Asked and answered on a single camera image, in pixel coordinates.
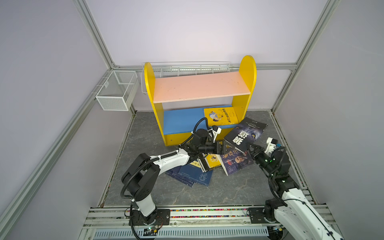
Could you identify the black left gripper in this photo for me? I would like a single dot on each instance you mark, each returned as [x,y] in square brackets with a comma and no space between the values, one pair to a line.
[222,147]

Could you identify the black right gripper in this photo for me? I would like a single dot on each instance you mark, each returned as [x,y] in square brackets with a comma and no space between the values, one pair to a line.
[257,153]

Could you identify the black wolf cover book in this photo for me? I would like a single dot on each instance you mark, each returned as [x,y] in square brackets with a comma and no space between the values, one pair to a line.
[245,133]

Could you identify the yellow cartoon cover book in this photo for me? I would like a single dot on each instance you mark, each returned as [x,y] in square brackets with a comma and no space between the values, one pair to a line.
[222,116]

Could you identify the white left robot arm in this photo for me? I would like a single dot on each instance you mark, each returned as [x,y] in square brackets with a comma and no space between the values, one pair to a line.
[140,178]

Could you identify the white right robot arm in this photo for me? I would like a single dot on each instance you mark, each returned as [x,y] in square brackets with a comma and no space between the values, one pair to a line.
[289,207]

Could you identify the purple portrait cover book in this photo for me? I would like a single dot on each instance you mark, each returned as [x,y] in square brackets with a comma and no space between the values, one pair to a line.
[235,161]

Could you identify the top dark blue booklet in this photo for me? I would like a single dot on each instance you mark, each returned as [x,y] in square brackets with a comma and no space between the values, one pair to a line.
[196,174]

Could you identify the dark blue booklet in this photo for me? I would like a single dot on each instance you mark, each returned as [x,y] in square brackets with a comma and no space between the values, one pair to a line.
[196,174]
[174,173]

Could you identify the lower dark blue booklet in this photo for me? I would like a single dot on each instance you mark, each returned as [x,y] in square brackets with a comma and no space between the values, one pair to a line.
[174,173]

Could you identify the green circuit board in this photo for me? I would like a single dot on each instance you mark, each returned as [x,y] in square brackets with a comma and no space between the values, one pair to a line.
[150,232]

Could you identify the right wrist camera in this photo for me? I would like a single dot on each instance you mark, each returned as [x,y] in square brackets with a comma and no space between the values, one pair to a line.
[271,145]

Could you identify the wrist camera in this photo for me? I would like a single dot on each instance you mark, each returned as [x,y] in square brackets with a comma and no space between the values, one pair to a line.
[215,131]
[271,145]

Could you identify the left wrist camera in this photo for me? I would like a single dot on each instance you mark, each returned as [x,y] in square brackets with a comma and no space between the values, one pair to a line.
[215,131]

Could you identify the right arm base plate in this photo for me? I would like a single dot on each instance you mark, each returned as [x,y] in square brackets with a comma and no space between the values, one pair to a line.
[257,215]

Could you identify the white slotted cable duct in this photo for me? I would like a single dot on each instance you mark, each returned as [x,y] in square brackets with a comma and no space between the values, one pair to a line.
[183,233]

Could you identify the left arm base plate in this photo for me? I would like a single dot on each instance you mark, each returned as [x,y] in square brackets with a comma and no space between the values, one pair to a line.
[158,217]

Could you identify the white wire rack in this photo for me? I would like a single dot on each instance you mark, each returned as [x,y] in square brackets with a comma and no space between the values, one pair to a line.
[177,69]

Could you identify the white mesh wire basket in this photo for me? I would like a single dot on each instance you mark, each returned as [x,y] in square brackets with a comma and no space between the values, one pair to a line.
[118,91]

